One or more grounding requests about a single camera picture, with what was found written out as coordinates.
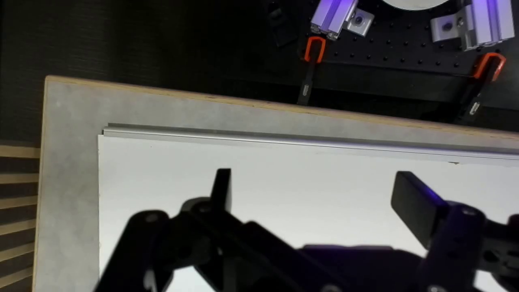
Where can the orange black clamp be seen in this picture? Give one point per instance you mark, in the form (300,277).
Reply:
(313,56)
(486,71)

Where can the black perforated breadboard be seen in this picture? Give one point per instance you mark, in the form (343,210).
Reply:
(381,50)

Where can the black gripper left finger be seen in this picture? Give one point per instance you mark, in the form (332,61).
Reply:
(220,194)

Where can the orange black clamp far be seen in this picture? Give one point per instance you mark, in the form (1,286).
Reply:
(486,71)

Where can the white board mat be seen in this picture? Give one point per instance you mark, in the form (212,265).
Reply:
(306,217)

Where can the orange black clamp near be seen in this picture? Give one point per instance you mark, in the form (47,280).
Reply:
(313,56)

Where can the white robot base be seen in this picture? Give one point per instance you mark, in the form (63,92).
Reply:
(413,6)

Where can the aluminium extrusion rail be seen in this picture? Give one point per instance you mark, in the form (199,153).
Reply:
(329,17)
(476,24)

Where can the wooden chair beside table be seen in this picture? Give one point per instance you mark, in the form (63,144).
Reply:
(18,204)

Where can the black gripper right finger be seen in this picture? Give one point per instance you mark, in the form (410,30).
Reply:
(416,207)

